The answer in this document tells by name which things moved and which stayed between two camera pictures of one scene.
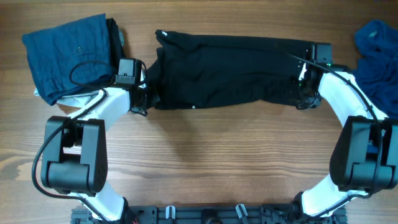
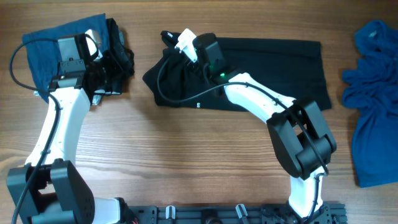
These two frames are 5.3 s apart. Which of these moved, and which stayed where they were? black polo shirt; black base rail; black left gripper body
Moved: black left gripper body
Stayed: black base rail; black polo shirt
